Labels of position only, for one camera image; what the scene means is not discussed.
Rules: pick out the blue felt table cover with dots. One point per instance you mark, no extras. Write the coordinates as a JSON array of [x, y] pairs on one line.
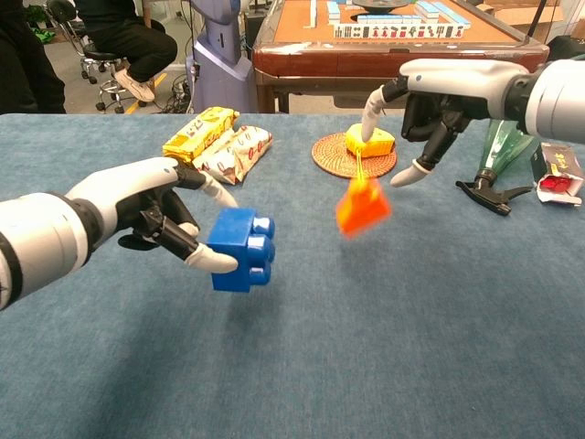
[[320, 343]]

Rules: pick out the round woven coaster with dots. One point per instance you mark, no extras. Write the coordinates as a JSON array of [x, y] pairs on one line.
[[333, 162]]

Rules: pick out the brown mahjong table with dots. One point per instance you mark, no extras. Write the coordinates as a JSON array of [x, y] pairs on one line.
[[343, 64]]

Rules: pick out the black chrome stool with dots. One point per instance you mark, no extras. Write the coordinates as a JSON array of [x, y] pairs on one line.
[[98, 56]]

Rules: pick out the black office chair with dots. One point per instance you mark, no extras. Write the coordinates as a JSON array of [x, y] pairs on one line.
[[64, 11]]

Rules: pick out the blue toy block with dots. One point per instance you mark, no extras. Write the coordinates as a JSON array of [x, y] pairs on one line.
[[233, 242]]

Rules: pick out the white red snack packet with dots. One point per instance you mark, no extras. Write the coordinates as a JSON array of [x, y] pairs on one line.
[[237, 153]]

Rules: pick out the black tripod stand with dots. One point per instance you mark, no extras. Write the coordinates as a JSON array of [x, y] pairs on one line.
[[538, 18]]

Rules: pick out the dark round dish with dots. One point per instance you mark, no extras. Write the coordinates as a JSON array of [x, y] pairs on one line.
[[381, 4]]

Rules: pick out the black bag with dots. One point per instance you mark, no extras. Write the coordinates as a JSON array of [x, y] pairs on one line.
[[566, 48]]

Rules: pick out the cardboard box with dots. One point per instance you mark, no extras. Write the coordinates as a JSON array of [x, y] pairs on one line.
[[516, 16]]

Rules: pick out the standing person black trousers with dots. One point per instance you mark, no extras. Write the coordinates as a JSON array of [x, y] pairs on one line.
[[27, 78]]

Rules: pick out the face-up mahjong tile row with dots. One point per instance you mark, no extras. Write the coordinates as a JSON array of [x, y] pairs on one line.
[[397, 31]]

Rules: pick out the green spray bottle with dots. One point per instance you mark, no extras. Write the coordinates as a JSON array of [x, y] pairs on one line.
[[503, 146]]

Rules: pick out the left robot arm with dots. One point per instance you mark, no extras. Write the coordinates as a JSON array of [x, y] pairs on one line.
[[41, 242]]

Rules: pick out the yellow tape measure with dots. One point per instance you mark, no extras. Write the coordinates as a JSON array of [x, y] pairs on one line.
[[381, 144]]

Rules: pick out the yellow snack packet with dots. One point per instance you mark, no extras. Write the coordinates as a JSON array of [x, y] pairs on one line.
[[196, 135]]

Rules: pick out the seated person in black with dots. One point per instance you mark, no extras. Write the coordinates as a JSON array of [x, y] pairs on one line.
[[132, 41]]

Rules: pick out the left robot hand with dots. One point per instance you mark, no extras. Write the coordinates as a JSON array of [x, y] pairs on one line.
[[137, 183]]

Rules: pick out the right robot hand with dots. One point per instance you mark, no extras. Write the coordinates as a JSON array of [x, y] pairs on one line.
[[457, 87]]

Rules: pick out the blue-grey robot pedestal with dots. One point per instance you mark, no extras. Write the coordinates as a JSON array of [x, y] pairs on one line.
[[219, 78]]

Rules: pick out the orange toy block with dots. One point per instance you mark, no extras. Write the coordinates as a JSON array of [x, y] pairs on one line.
[[361, 210]]

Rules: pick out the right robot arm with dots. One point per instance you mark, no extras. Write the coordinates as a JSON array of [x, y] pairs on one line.
[[557, 100]]

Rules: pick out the blue-backed mahjong tile row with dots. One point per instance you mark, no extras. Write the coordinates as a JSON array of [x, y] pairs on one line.
[[388, 18], [443, 13], [333, 11]]

